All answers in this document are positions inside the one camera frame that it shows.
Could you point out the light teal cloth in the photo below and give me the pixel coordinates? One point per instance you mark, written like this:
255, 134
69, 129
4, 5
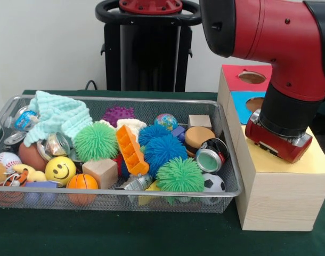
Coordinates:
58, 114

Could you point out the shallow metal mesh bin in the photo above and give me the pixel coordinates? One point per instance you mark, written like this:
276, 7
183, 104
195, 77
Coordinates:
231, 176

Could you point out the wooden box with three holes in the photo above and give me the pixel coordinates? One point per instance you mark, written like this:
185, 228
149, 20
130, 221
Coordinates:
279, 202

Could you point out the black and white soccer ball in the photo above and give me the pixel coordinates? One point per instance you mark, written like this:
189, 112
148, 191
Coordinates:
215, 183

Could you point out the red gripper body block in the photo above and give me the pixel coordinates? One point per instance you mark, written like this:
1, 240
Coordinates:
279, 148

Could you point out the blue spiky rubber ball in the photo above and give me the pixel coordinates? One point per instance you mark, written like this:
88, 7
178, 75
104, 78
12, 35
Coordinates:
165, 150

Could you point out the purple spiky ball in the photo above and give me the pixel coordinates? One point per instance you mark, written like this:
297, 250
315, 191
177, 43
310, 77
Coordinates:
118, 113

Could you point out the red and blue spiky toy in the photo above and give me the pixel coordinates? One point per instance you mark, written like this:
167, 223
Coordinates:
123, 168

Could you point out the yellow smiley face ball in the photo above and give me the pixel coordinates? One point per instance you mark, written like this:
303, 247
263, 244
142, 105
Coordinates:
60, 170

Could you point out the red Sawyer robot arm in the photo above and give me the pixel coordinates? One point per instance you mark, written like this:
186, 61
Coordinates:
279, 40

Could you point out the black pedestal with red base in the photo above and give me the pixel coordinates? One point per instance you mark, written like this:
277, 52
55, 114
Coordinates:
152, 53

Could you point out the green spiky rubber ball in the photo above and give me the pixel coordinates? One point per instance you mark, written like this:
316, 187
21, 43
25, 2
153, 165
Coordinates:
179, 174
96, 141

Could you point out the orange toy building brick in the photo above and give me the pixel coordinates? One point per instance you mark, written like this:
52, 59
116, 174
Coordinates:
130, 152

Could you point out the white baseball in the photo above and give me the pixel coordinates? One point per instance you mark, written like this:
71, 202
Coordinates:
6, 160

